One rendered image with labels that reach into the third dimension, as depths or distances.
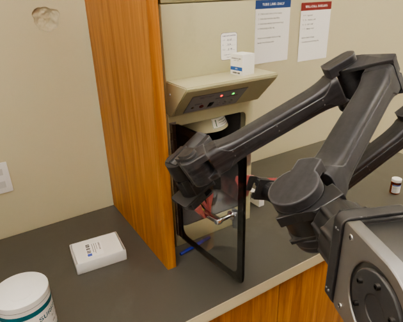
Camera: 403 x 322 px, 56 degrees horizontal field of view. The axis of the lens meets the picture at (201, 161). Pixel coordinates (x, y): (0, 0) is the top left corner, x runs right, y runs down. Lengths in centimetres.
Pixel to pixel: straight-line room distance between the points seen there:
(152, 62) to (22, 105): 61
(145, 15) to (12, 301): 74
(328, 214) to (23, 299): 75
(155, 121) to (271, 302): 71
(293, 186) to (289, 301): 90
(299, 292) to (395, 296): 105
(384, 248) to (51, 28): 124
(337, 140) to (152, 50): 51
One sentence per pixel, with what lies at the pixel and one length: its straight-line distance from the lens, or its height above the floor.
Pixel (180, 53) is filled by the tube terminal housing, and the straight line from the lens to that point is 110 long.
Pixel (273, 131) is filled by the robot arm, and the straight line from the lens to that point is 81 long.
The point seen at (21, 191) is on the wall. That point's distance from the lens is 153.
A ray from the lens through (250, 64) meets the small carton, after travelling 114.
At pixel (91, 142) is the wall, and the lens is 152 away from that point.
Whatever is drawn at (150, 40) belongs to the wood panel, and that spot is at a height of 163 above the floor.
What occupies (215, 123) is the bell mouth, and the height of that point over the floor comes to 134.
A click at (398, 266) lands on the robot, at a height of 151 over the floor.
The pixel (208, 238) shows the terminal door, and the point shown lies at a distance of 114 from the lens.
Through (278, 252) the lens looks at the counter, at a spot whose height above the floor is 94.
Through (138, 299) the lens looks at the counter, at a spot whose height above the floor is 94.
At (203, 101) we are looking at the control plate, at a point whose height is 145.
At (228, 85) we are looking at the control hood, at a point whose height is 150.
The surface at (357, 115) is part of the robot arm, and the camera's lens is 69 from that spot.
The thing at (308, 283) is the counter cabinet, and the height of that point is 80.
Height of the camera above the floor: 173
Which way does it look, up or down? 24 degrees down
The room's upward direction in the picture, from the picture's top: 2 degrees counter-clockwise
